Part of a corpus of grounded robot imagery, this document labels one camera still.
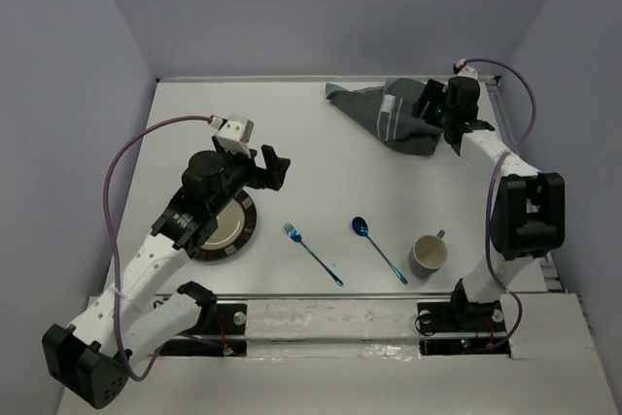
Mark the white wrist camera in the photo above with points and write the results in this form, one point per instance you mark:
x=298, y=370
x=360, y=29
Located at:
x=463, y=69
x=234, y=135

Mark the dark rimmed dinner plate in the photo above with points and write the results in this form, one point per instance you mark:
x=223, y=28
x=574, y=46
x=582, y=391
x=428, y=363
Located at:
x=236, y=226

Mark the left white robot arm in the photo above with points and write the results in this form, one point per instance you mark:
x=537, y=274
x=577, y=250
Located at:
x=92, y=355

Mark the blue metal spoon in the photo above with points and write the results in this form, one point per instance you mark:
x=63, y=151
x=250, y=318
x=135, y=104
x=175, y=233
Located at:
x=360, y=227

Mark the blue metal fork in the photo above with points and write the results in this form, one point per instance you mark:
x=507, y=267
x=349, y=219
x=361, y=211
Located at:
x=297, y=238

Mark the grey striped cloth placemat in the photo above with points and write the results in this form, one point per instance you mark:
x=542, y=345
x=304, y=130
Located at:
x=389, y=113

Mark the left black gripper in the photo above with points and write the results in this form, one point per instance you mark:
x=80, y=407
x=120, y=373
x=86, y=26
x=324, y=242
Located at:
x=270, y=177

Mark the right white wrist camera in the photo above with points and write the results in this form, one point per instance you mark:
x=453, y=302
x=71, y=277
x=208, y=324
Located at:
x=463, y=69

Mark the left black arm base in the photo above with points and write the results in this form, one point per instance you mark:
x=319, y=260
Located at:
x=219, y=335

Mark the purple ceramic mug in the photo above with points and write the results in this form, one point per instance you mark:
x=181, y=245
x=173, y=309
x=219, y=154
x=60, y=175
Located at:
x=428, y=254

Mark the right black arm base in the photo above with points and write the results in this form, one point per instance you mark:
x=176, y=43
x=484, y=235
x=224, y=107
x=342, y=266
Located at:
x=442, y=334

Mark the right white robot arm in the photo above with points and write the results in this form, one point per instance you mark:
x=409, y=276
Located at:
x=525, y=208

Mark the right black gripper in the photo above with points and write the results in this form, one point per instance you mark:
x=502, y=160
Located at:
x=432, y=91

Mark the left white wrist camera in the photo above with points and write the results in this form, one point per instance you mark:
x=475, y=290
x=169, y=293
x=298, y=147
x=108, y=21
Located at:
x=234, y=135

